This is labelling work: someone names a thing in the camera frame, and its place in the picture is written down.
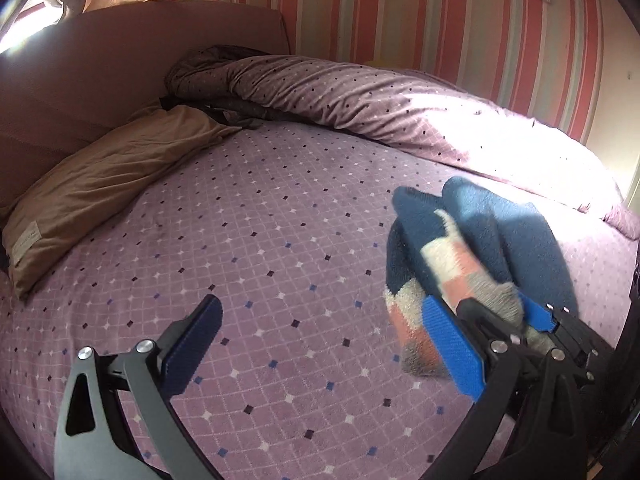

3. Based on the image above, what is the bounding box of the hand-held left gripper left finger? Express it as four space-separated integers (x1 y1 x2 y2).
54 294 224 480

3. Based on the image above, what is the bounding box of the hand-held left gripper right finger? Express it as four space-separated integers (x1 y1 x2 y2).
421 296 588 480

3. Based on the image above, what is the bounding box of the purple dotted duvet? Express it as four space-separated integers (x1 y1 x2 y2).
165 52 640 242

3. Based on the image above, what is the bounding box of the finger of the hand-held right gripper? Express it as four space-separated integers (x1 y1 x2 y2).
519 296 562 335
456 298 527 345

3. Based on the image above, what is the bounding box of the dark brown blanket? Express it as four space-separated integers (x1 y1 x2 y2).
164 45 274 129

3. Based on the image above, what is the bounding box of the pink padded headboard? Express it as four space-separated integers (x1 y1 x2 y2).
0 0 292 211

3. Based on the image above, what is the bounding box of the bed with purple dotted sheet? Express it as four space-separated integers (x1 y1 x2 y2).
0 120 640 480

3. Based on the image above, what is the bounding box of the tan pillow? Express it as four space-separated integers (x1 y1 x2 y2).
2 105 244 302

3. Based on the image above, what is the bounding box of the navy diamond-pattern knit sweater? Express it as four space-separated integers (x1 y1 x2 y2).
384 176 582 379

